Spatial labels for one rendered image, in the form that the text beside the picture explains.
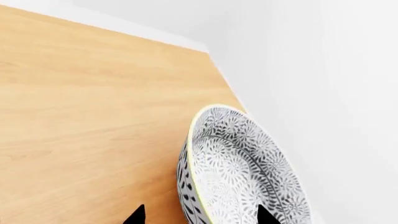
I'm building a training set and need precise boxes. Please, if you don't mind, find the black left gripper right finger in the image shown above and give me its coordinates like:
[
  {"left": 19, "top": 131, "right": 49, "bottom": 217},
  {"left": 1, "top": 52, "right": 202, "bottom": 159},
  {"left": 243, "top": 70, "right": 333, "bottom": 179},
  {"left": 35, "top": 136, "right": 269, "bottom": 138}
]
[{"left": 257, "top": 203, "right": 280, "bottom": 224}]

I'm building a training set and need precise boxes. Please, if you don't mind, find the black and white patterned bowl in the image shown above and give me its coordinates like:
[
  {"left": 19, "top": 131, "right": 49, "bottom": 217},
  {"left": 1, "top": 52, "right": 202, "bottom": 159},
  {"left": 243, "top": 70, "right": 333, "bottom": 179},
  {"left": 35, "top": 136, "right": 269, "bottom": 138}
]
[{"left": 176, "top": 105, "right": 313, "bottom": 224}]

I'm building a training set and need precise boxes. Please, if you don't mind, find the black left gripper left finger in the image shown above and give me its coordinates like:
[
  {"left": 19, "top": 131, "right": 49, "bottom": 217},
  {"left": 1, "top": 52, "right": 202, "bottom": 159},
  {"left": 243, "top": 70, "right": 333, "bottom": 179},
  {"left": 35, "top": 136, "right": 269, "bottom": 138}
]
[{"left": 121, "top": 203, "right": 146, "bottom": 224}]

